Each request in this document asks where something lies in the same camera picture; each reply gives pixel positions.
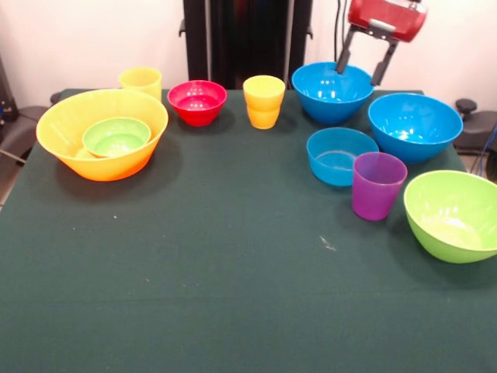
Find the purple cup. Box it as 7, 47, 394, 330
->
351, 152, 408, 221

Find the small red bowl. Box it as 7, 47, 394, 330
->
167, 79, 228, 127

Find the black robot pedestal leg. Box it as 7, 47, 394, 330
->
0, 103, 42, 164
452, 98, 497, 157

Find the dark green tablecloth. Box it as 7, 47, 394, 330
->
0, 88, 497, 373

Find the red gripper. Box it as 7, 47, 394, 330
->
335, 0, 429, 86

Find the black wall cable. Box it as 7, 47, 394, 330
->
334, 0, 349, 65

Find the yellow cup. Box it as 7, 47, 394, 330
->
242, 75, 287, 130

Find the large blue bowl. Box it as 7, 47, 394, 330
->
367, 92, 464, 165
290, 61, 376, 125

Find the small green bowl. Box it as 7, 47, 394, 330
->
82, 117, 152, 159

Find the translucent yellow-green cup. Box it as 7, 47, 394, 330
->
118, 67, 163, 103

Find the large green bowl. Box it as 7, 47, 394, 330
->
403, 169, 497, 264

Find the small blue ridged bowl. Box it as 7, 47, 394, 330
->
305, 127, 380, 187

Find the large orange bowl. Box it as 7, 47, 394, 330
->
36, 88, 169, 183

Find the black robot column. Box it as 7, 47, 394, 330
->
179, 0, 315, 91

